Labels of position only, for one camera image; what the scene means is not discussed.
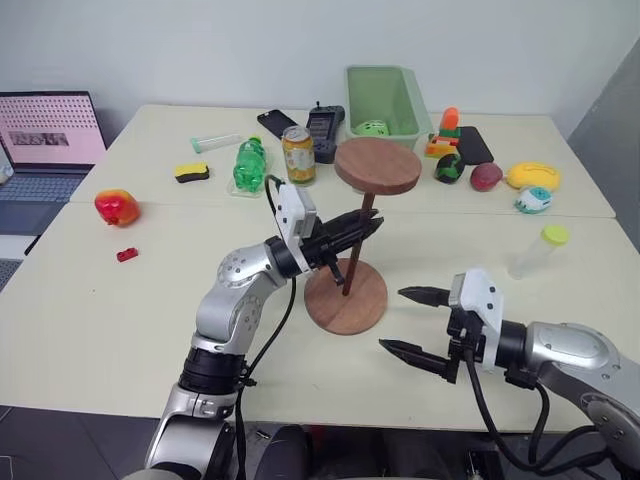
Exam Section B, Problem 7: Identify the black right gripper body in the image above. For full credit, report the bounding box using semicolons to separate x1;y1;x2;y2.
441;306;489;386

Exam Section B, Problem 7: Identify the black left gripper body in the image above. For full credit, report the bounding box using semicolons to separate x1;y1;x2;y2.
298;221;347;289

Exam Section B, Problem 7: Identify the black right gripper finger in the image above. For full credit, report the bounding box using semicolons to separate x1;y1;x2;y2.
397;285;454;309
377;338;452;382

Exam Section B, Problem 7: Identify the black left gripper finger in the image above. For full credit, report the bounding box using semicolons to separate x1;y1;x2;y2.
326;217;386;257
322;208;378;237

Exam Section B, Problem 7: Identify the wooden pole with round top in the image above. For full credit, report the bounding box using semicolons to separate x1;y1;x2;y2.
333;137;423;297

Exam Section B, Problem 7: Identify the round wooden base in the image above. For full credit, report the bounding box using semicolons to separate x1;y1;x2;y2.
303;257;389;336

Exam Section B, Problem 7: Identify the yellow drink can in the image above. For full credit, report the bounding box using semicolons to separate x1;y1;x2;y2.
281;125;318;187

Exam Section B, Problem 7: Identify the black handheld controller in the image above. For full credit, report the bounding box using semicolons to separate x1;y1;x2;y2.
305;101;348;165

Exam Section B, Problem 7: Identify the light green toy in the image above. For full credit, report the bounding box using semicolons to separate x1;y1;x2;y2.
354;119;392;139

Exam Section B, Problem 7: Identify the green plastic bottle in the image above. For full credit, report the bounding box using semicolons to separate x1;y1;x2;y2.
231;135;270;197

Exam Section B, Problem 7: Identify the clear tube with yellow cap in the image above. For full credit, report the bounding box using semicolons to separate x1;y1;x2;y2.
507;224;572;280

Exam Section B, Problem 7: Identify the green and black toy ball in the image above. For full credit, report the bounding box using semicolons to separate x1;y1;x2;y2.
434;152;465;186

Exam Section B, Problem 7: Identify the black smartphone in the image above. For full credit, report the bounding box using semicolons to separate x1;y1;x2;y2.
256;109;300;141
458;125;497;166

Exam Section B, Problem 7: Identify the colourful toy block stack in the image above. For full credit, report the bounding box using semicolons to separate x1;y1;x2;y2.
424;105;464;161

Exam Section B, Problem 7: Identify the green plastic bin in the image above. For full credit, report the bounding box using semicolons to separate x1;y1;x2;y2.
345;65;436;152

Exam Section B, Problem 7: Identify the dark red toy fruit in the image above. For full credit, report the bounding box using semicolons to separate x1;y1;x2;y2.
469;161;504;193

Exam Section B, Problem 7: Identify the white and teal toy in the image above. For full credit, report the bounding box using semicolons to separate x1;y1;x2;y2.
514;185;554;215

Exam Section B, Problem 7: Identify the clear tube with green cap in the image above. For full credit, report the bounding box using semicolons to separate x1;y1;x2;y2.
189;131;244;154

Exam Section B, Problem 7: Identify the yellow and black sponge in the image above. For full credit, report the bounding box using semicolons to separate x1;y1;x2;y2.
172;160;212;184

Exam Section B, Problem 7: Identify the yellow plush toy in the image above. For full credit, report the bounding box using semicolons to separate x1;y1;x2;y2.
505;160;562;192

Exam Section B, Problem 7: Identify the dark rounded shape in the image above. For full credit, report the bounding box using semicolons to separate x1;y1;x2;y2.
256;424;312;480

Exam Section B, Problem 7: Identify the grey open laptop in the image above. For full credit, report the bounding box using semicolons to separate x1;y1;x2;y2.
0;90;109;237

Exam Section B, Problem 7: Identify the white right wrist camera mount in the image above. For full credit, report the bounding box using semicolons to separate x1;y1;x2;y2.
447;267;504;374

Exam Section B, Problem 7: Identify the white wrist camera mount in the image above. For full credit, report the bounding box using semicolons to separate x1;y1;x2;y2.
447;267;504;374
272;182;321;275

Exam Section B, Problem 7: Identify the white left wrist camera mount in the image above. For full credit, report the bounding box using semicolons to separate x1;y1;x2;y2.
272;182;321;275

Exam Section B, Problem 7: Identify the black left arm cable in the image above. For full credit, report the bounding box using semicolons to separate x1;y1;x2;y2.
233;174;297;480

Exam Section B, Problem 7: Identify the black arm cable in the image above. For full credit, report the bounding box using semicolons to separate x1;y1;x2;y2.
233;174;297;480
463;349;607;477

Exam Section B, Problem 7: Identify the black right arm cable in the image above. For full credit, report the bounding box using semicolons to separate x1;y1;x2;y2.
463;349;607;477

